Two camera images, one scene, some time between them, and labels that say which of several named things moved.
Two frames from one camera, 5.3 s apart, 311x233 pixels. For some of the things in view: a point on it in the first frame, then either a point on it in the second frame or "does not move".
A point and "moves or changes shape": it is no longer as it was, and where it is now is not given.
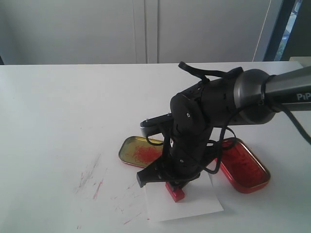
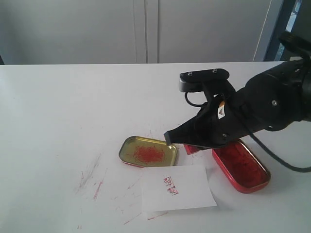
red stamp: x=178 y=195 moves or changes shape
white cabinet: x=53 y=32 does not move
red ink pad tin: x=243 y=169 does not move
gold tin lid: x=140 y=151 does not move
